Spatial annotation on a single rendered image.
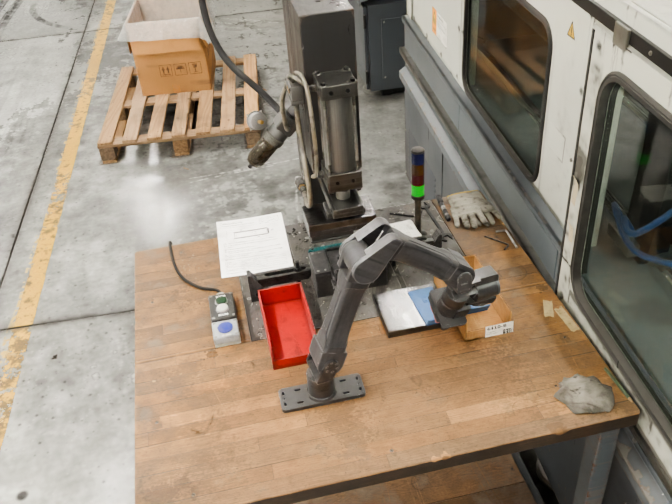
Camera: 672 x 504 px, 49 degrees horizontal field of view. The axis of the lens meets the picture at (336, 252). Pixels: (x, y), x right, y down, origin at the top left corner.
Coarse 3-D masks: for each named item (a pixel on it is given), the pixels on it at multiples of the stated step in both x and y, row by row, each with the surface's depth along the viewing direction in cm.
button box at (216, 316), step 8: (184, 280) 215; (200, 288) 211; (208, 288) 210; (216, 288) 210; (216, 296) 204; (224, 296) 204; (232, 296) 204; (216, 304) 201; (232, 304) 201; (216, 312) 199; (224, 312) 198; (232, 312) 198; (216, 320) 197; (224, 320) 197
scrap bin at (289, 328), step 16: (272, 288) 201; (288, 288) 202; (272, 304) 204; (288, 304) 203; (304, 304) 198; (272, 320) 198; (288, 320) 198; (304, 320) 198; (272, 336) 193; (288, 336) 193; (304, 336) 193; (272, 352) 181; (288, 352) 188; (304, 352) 188
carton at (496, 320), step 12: (480, 264) 201; (504, 300) 189; (480, 312) 196; (492, 312) 195; (504, 312) 190; (468, 324) 192; (480, 324) 192; (492, 324) 192; (504, 324) 188; (468, 336) 187; (480, 336) 188
